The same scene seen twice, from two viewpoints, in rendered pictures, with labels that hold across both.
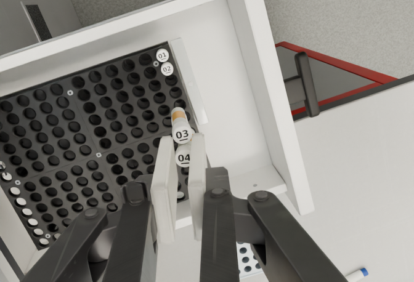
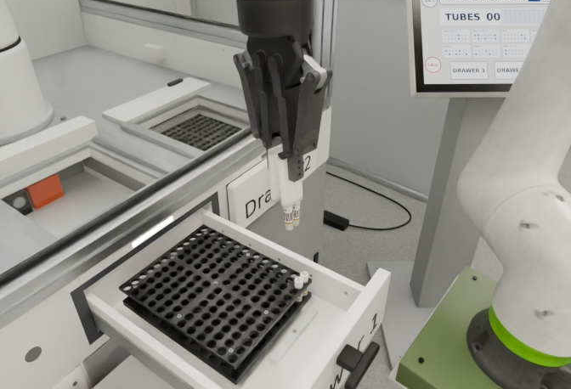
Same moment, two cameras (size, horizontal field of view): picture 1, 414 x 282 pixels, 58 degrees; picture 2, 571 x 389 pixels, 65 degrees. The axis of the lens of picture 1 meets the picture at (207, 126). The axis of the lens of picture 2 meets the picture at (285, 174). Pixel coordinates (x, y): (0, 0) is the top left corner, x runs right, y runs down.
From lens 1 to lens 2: 52 cm
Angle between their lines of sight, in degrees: 74
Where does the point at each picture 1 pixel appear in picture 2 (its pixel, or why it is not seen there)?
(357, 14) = not seen: outside the picture
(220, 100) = (297, 364)
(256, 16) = (367, 291)
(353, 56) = not seen: outside the picture
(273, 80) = (345, 324)
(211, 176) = (298, 168)
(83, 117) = (236, 266)
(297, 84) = (357, 353)
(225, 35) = not seen: hidden behind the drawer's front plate
